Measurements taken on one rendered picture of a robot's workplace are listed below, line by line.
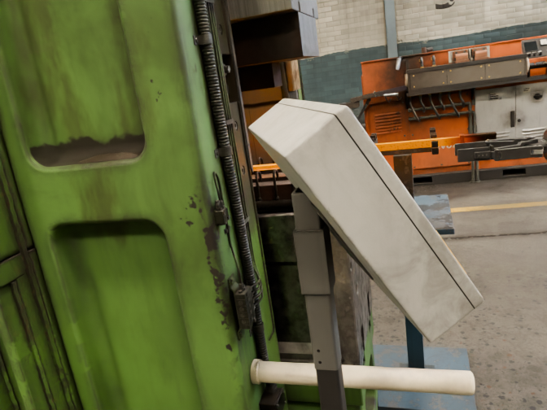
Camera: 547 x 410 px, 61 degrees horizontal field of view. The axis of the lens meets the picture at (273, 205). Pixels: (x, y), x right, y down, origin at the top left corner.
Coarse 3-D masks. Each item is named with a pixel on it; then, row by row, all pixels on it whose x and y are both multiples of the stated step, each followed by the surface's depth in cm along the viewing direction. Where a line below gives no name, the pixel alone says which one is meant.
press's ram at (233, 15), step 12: (228, 0) 100; (240, 0) 99; (252, 0) 98; (264, 0) 98; (276, 0) 97; (288, 0) 96; (300, 0) 104; (312, 0) 117; (240, 12) 100; (252, 12) 99; (264, 12) 98; (276, 12) 98; (288, 12) 101; (300, 12) 105; (312, 12) 116
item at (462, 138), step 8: (464, 136) 141; (472, 136) 141; (480, 136) 140; (488, 136) 140; (496, 136) 140; (376, 144) 151; (384, 144) 149; (392, 144) 149; (400, 144) 148; (408, 144) 147; (416, 144) 146; (424, 144) 146; (440, 144) 144; (448, 144) 144
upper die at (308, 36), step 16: (272, 16) 103; (288, 16) 102; (304, 16) 108; (240, 32) 106; (256, 32) 105; (272, 32) 104; (288, 32) 103; (304, 32) 107; (240, 48) 107; (256, 48) 106; (272, 48) 105; (288, 48) 104; (304, 48) 106; (240, 64) 108; (256, 64) 114
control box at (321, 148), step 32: (256, 128) 70; (288, 128) 54; (320, 128) 45; (352, 128) 45; (288, 160) 45; (320, 160) 46; (352, 160) 46; (384, 160) 47; (320, 192) 46; (352, 192) 47; (384, 192) 48; (352, 224) 48; (384, 224) 48; (416, 224) 49; (384, 256) 49; (416, 256) 50; (448, 256) 51; (384, 288) 55; (416, 288) 51; (448, 288) 52; (416, 320) 52; (448, 320) 53
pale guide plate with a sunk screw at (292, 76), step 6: (294, 60) 145; (288, 66) 142; (294, 66) 145; (288, 72) 142; (294, 72) 144; (288, 78) 143; (294, 78) 144; (288, 84) 143; (294, 84) 144; (288, 90) 144; (294, 90) 144
